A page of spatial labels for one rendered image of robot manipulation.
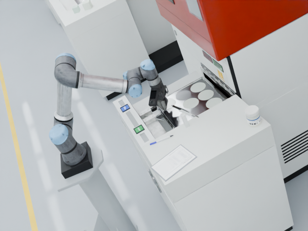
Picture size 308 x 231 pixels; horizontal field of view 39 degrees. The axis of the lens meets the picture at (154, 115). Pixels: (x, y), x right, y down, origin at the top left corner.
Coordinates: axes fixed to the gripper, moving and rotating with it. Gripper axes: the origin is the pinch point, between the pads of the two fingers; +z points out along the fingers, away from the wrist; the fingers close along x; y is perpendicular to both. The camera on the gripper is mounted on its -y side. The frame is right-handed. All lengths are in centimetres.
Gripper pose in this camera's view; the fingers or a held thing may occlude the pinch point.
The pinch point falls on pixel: (164, 109)
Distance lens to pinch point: 271.0
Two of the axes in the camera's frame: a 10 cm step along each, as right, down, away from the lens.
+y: 3.5, -6.9, 6.4
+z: 3.3, 7.3, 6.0
